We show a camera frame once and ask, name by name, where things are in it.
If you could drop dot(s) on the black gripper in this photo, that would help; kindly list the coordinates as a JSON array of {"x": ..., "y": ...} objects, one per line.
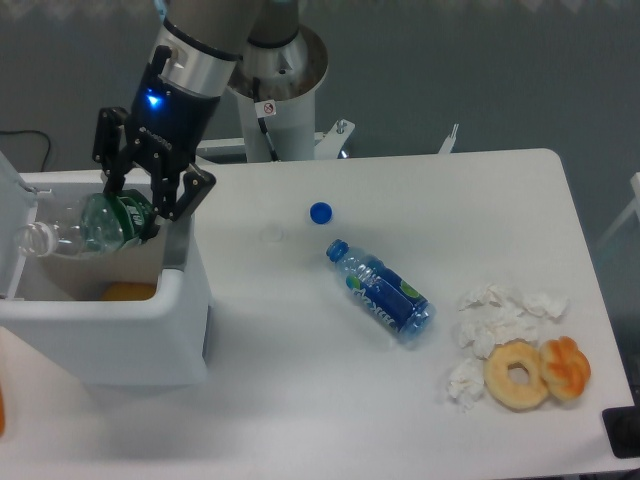
[{"x": 160, "y": 135}]

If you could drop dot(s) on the clear green label bottle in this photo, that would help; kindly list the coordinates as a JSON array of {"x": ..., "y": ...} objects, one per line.
[{"x": 93, "y": 226}]

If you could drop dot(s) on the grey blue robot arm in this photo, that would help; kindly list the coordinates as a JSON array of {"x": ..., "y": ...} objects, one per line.
[{"x": 196, "y": 51}]

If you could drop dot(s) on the white trash can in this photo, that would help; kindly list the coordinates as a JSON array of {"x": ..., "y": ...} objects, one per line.
[{"x": 53, "y": 304}]

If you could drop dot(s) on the blue bottle cap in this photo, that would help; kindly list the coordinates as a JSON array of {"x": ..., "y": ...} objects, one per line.
[{"x": 321, "y": 213}]

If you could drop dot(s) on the blue label plastic bottle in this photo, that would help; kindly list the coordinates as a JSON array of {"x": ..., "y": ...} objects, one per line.
[{"x": 393, "y": 302}]

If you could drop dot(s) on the orange object in bin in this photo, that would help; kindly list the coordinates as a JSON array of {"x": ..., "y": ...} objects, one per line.
[{"x": 128, "y": 291}]

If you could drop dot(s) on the orange object left edge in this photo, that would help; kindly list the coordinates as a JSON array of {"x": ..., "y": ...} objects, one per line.
[{"x": 2, "y": 414}]

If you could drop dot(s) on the large crumpled white tissue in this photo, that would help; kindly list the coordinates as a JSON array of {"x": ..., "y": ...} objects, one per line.
[{"x": 494, "y": 315}]

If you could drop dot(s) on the small crumpled white tissue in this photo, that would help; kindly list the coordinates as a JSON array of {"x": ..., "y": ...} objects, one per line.
[{"x": 466, "y": 385}]

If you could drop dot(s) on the orange glazed pastry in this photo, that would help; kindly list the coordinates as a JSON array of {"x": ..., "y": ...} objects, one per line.
[{"x": 564, "y": 368}]

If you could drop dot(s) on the black device at edge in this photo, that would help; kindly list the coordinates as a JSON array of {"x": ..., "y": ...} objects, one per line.
[{"x": 622, "y": 428}]

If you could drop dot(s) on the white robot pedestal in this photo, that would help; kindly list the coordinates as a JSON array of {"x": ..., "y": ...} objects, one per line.
[{"x": 275, "y": 90}]

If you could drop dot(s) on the plain ring donut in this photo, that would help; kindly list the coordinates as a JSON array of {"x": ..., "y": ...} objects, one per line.
[{"x": 513, "y": 377}]

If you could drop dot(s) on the white frame right edge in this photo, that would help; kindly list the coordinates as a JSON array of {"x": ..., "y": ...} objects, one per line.
[{"x": 621, "y": 227}]

